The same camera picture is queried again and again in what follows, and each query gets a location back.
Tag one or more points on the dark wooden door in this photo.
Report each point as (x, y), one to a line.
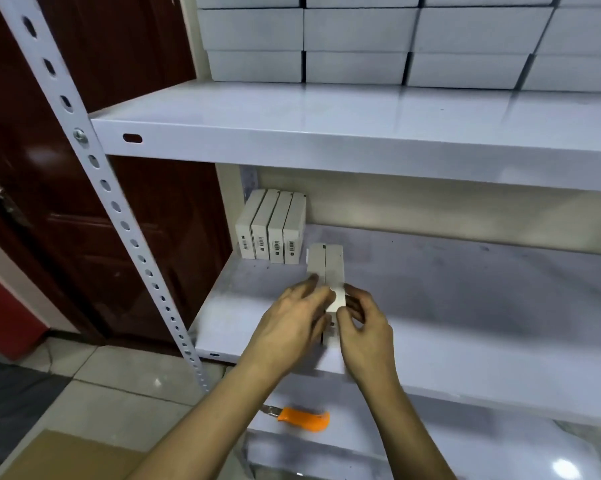
(170, 205)

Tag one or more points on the slim white tabbed box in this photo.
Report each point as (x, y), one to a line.
(263, 227)
(335, 270)
(247, 225)
(316, 263)
(278, 229)
(294, 231)

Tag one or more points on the white metal shelving rack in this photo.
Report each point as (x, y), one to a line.
(380, 130)

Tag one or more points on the person's left forearm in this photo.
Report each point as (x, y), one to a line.
(205, 430)

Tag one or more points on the person's right forearm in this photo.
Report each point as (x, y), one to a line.
(410, 435)

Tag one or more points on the person's left hand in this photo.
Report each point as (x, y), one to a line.
(290, 330)

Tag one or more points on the orange utility knife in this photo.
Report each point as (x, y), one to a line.
(302, 419)

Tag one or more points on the tidy row of white boxes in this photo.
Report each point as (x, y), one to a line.
(380, 40)

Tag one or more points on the small printed brown carton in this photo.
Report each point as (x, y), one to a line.
(70, 457)

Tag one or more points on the person's right hand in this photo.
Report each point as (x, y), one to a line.
(368, 340)

